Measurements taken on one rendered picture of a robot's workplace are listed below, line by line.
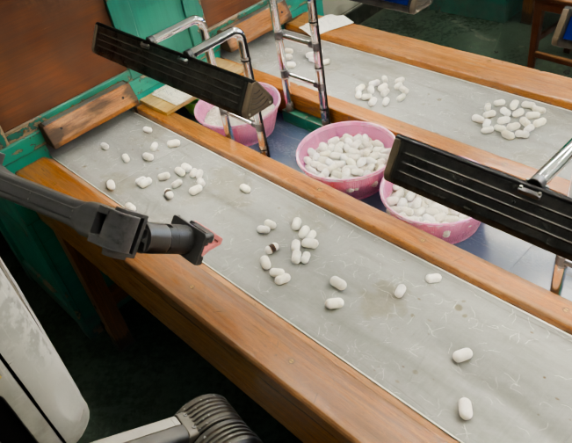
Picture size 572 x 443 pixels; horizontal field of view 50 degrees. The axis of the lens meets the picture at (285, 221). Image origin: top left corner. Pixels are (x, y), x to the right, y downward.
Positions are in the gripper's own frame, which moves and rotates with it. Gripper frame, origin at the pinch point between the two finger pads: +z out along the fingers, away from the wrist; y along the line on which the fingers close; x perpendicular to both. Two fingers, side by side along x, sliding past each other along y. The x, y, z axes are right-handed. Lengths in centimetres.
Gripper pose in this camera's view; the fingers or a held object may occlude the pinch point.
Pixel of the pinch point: (218, 241)
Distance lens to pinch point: 126.4
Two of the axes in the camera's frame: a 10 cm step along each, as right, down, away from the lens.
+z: 6.3, 0.5, 7.8
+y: -7.0, -4.0, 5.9
